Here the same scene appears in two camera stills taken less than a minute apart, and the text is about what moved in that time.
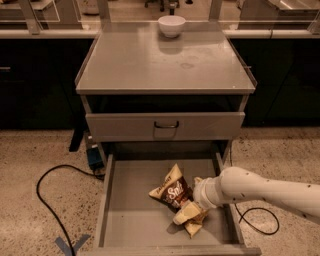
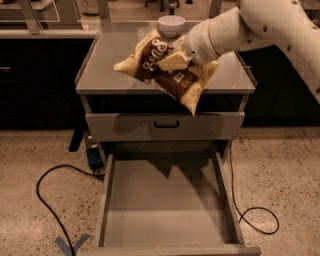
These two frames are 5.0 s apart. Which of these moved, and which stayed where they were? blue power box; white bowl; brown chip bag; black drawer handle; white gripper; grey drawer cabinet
Moved: white gripper; brown chip bag
Stayed: grey drawer cabinet; white bowl; black drawer handle; blue power box
